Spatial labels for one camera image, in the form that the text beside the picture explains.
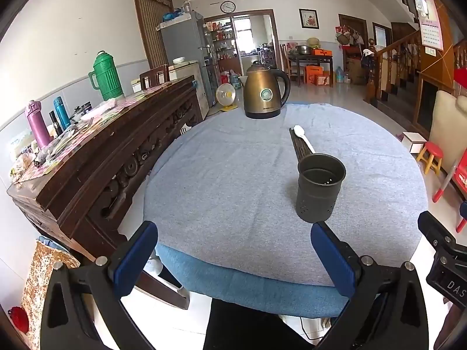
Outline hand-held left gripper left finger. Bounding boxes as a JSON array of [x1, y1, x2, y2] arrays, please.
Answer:
[[40, 220, 159, 350]]

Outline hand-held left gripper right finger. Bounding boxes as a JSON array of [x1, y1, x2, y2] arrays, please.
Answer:
[[310, 222, 429, 350]]

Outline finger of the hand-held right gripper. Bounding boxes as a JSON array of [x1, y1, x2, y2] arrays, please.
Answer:
[[418, 211, 467, 260]]

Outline dark metal utensil holder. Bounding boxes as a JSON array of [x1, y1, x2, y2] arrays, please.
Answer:
[[295, 153, 346, 223]]

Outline bundle of dark chopsticks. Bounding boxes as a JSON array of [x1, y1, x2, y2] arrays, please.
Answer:
[[289, 127, 315, 163]]

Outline white plastic spoon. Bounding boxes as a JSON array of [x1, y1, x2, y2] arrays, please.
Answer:
[[293, 125, 316, 154]]

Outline person's right forearm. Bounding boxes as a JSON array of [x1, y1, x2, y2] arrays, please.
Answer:
[[434, 301, 467, 350]]

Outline red and white stick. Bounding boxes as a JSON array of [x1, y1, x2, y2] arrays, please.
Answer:
[[432, 153, 458, 203]]

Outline red plastic chair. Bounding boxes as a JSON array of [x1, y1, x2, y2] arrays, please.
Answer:
[[452, 160, 467, 195]]

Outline red stool with yellow legs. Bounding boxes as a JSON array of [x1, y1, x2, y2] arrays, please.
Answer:
[[416, 141, 444, 175]]

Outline brown speckled mat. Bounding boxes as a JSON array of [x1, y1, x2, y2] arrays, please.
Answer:
[[21, 241, 81, 340]]

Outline carved dark wooden sideboard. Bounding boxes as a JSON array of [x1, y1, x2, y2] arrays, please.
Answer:
[[6, 76, 205, 310]]

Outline small white wooden stool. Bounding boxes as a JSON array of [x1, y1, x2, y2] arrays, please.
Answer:
[[401, 131, 427, 154]]

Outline person's dark trousers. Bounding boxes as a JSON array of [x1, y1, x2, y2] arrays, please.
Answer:
[[202, 297, 329, 350]]

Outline beige sofa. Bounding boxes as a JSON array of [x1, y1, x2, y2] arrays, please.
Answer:
[[427, 89, 467, 176]]

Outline blue-grey tablecloth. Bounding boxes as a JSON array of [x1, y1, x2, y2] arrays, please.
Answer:
[[142, 103, 429, 318]]

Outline small red object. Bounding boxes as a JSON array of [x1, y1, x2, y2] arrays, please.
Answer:
[[8, 305, 29, 334]]

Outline clutter of small sideboard things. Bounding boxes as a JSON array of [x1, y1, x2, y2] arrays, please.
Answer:
[[7, 102, 114, 186]]

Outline black slim bottle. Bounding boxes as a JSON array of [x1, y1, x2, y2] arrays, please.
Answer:
[[49, 110, 63, 136]]

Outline teal water bottle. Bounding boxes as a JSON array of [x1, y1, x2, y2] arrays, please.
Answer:
[[53, 97, 72, 131]]

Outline pink water bottle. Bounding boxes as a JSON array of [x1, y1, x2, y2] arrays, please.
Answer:
[[25, 100, 52, 150]]

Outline wooden staircase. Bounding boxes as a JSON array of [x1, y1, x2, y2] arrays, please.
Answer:
[[365, 0, 467, 132]]

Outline gold electric kettle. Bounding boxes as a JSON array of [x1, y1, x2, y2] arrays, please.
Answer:
[[243, 61, 291, 119]]

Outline green thermos jug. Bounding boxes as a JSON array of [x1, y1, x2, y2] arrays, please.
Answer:
[[88, 51, 125, 102]]

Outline dark wooden chair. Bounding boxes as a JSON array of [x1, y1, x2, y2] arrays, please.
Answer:
[[139, 64, 170, 90]]

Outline small yellow table fan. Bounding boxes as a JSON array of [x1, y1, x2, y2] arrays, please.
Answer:
[[215, 83, 238, 112]]

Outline white low cabinet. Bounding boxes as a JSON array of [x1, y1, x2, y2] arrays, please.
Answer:
[[131, 60, 210, 117]]

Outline dark wooden side table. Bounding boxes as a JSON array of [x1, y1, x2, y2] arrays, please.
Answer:
[[288, 53, 334, 88]]

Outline dark brown wooden door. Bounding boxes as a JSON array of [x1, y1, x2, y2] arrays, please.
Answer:
[[339, 14, 368, 84]]

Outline grey refrigerator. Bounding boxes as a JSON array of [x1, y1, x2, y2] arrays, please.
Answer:
[[157, 11, 219, 108]]

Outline kitchen shelf with jars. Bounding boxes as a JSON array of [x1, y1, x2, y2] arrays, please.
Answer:
[[204, 20, 236, 77]]

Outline brown door with blind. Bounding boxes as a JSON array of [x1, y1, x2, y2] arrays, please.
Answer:
[[132, 0, 174, 70]]

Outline pink wall calendar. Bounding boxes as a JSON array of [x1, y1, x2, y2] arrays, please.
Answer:
[[414, 0, 445, 57]]

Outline framed wall picture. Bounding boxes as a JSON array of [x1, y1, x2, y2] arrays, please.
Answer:
[[299, 8, 320, 30]]

